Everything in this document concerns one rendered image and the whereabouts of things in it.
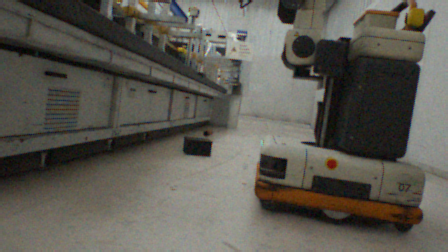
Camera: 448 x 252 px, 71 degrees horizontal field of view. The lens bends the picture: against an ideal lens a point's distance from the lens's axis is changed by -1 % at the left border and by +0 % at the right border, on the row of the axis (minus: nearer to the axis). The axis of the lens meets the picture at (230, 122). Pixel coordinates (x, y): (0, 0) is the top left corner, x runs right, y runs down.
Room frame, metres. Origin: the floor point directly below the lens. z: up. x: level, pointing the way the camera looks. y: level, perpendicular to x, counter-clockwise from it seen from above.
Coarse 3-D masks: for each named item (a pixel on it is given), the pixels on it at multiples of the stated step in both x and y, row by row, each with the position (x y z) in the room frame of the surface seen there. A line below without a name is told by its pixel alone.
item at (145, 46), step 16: (32, 0) 0.89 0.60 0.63; (48, 0) 0.95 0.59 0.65; (64, 0) 1.03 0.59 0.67; (64, 16) 1.04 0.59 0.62; (80, 16) 1.12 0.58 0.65; (96, 16) 1.22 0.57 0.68; (96, 32) 1.25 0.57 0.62; (112, 32) 1.36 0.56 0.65; (128, 32) 1.51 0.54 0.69; (128, 48) 1.57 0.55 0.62; (144, 48) 1.73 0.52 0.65; (160, 48) 2.09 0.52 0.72; (160, 64) 2.14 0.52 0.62; (176, 64) 2.37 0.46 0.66; (208, 80) 3.78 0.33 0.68
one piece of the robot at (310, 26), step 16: (304, 0) 1.52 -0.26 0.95; (320, 0) 1.49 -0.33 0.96; (304, 16) 1.46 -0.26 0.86; (320, 16) 1.45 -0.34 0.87; (288, 32) 1.46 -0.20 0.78; (304, 32) 1.46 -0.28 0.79; (320, 32) 1.45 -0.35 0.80; (288, 48) 1.46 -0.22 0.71; (304, 48) 1.45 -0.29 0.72; (304, 64) 1.48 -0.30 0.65
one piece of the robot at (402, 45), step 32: (384, 32) 1.27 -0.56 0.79; (416, 32) 1.27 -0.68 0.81; (352, 64) 1.37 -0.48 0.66; (384, 64) 1.27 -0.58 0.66; (416, 64) 1.26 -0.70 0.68; (352, 96) 1.30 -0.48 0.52; (384, 96) 1.27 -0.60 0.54; (320, 128) 1.55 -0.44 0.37; (352, 128) 1.28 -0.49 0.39; (384, 128) 1.26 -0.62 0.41
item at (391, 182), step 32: (288, 160) 1.26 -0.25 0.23; (320, 160) 1.25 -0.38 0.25; (352, 160) 1.25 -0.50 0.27; (384, 160) 1.28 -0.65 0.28; (256, 192) 1.27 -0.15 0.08; (288, 192) 1.25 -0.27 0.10; (320, 192) 1.24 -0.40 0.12; (352, 192) 1.23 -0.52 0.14; (384, 192) 1.22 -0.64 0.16; (416, 192) 1.21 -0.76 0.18
